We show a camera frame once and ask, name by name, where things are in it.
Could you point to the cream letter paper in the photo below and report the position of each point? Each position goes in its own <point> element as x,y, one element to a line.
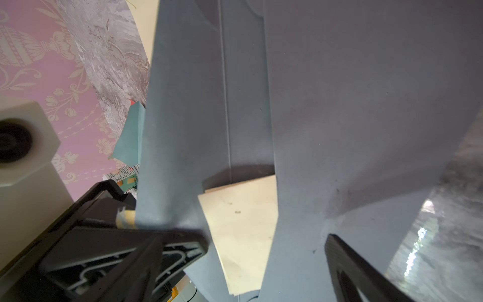
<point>242,219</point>

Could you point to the grey envelope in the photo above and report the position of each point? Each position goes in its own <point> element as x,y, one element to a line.
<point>356,107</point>

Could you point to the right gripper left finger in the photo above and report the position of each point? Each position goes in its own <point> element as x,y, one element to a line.
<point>155,258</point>

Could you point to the teal green envelope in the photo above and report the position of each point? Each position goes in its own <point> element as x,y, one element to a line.
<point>128,148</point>

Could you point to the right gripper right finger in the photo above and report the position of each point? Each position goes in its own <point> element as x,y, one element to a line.
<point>352,276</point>

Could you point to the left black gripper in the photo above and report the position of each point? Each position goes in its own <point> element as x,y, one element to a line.
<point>56,234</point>

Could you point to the green white can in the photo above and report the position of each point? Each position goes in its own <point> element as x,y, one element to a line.
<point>126,177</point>

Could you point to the cream yellow envelope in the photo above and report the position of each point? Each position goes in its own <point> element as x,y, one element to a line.
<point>145,14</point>

